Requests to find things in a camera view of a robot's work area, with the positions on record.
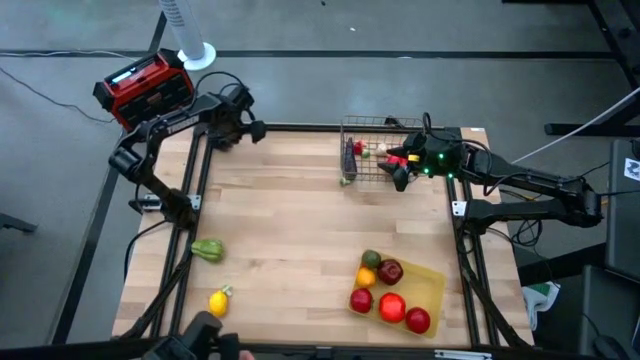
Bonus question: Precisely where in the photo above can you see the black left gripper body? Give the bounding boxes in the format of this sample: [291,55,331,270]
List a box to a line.
[206,89,254,151]

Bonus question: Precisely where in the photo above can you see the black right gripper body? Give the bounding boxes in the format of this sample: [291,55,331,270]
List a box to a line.
[403,130,469,181]

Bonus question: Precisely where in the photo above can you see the purple eggplant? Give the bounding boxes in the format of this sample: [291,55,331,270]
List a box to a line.
[342,142,359,180]

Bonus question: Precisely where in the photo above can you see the dark red apple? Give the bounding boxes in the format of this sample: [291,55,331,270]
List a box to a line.
[376,258,405,287]

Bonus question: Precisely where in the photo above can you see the yellow orange citrus fruit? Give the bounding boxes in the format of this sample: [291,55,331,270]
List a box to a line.
[355,266,378,289]

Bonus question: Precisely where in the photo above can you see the green bell pepper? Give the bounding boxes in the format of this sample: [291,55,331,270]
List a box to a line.
[190,239,225,263]

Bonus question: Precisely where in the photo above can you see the orange persimmon green calyx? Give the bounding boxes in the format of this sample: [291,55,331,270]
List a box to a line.
[378,292,407,325]

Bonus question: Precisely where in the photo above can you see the red black portable box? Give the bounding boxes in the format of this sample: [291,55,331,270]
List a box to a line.
[92,47,196,134]

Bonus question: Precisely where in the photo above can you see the yellow plastic bin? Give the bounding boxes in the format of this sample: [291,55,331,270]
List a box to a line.
[347,249,448,340]

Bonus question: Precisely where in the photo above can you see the black desk stand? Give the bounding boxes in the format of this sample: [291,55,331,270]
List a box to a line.
[502,0,640,138]

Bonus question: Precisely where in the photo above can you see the yellow lemon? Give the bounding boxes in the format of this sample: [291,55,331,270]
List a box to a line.
[208,290,230,319]

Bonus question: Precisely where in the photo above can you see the green white bag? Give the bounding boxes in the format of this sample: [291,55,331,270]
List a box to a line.
[521,281,562,332]

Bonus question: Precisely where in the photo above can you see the dark grey cabinet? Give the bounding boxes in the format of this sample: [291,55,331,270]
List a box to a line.
[604,138,640,284]

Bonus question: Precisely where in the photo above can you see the black furniture foot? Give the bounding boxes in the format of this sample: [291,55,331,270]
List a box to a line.
[0,211,39,235]

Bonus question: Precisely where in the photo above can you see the dark grey desk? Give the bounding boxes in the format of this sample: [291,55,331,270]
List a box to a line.
[579,264,640,360]

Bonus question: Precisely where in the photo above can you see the black computer mouse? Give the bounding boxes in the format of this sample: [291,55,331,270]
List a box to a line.
[593,334,631,360]

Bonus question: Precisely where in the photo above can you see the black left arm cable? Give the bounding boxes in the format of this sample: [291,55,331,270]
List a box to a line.
[192,70,252,104]

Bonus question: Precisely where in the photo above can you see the wire mesh basket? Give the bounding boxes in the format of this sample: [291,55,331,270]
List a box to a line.
[339,115,426,183]

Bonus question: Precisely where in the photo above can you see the black aluminium table frame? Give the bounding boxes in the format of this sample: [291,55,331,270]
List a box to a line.
[119,110,534,351]

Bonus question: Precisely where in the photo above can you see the thick white cable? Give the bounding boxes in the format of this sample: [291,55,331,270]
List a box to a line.
[496,85,640,173]

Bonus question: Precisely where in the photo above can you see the black cable bundle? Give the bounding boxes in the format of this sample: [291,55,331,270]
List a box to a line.
[509,162,640,249]

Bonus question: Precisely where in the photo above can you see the black power cable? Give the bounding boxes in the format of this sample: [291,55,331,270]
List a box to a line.
[123,219,169,282]

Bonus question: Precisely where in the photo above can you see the thin black floor cable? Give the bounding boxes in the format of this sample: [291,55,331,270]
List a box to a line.
[0,65,117,125]

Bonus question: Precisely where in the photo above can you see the white floor cable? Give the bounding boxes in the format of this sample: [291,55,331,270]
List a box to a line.
[0,49,139,62]

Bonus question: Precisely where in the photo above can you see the silver camera mount bracket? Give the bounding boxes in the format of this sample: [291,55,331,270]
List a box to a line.
[433,349,494,360]

